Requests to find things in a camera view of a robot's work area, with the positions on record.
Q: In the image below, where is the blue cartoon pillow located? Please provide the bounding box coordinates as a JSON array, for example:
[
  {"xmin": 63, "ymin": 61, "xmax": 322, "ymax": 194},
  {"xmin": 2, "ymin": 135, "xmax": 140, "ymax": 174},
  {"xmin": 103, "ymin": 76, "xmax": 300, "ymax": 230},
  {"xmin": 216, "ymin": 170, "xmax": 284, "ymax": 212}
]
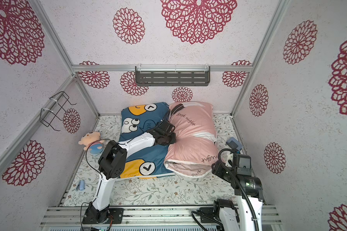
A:
[{"xmin": 119, "ymin": 102, "xmax": 174, "ymax": 179}]

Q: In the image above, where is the pink good night pillow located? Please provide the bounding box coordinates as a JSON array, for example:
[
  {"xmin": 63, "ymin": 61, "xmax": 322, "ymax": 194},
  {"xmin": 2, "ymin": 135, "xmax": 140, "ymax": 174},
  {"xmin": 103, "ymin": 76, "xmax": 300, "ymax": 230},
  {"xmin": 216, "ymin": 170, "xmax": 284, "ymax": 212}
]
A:
[{"xmin": 164, "ymin": 102, "xmax": 218, "ymax": 178}]

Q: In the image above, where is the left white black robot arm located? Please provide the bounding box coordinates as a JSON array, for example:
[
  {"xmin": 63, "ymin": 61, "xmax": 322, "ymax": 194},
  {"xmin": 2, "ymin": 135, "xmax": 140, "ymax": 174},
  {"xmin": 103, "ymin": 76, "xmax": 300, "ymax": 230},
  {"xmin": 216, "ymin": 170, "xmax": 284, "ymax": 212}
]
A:
[{"xmin": 81, "ymin": 120, "xmax": 176, "ymax": 224}]

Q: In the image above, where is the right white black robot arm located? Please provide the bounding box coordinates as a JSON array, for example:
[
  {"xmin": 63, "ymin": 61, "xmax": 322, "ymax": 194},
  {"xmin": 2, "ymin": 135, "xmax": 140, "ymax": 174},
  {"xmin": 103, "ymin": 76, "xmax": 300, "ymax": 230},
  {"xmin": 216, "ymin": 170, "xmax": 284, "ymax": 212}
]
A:
[{"xmin": 191, "ymin": 149, "xmax": 264, "ymax": 231}]

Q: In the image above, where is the blue grey small box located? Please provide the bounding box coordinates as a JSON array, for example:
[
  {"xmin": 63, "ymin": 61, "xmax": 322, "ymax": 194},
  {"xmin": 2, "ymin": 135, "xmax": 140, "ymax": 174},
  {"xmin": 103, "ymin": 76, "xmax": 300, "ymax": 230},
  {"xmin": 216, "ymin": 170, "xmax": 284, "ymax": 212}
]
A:
[{"xmin": 226, "ymin": 137, "xmax": 243, "ymax": 152}]

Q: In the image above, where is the pink plush bear toy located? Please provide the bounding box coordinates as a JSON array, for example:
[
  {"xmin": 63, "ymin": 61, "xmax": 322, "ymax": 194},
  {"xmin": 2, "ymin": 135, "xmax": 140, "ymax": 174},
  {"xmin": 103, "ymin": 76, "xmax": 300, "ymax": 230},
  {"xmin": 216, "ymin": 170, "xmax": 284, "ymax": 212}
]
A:
[{"xmin": 78, "ymin": 131, "xmax": 104, "ymax": 155}]

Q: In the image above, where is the small blue clip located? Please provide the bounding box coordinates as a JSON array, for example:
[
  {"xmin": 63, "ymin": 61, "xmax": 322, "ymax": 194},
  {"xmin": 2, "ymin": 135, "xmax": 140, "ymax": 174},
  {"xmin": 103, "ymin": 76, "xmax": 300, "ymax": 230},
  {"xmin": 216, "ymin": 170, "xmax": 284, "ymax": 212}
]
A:
[{"xmin": 76, "ymin": 180, "xmax": 85, "ymax": 191}]

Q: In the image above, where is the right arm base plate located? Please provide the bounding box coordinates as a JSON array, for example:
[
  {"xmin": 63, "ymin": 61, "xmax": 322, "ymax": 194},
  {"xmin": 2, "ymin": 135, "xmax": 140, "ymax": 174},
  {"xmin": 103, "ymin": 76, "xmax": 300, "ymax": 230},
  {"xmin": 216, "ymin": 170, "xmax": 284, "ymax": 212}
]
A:
[{"xmin": 197, "ymin": 207, "xmax": 219, "ymax": 223}]

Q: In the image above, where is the grey slotted wall shelf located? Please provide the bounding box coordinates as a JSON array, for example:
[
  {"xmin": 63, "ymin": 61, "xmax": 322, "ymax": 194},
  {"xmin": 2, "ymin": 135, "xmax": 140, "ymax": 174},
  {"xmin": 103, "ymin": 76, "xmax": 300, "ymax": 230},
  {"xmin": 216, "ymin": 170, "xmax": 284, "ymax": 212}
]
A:
[{"xmin": 135, "ymin": 66, "xmax": 211, "ymax": 87}]

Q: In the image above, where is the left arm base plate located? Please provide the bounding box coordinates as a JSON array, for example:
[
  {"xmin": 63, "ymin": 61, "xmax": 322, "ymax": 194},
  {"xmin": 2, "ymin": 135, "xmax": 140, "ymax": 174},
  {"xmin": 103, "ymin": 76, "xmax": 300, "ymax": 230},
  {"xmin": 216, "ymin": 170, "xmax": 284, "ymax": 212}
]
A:
[{"xmin": 82, "ymin": 208, "xmax": 124, "ymax": 225}]

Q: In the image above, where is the black wire wall rack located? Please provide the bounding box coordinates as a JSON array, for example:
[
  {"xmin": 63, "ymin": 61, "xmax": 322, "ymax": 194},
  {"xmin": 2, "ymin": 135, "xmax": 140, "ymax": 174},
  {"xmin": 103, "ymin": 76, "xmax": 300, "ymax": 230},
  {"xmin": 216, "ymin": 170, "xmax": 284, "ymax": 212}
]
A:
[{"xmin": 39, "ymin": 91, "xmax": 76, "ymax": 131}]

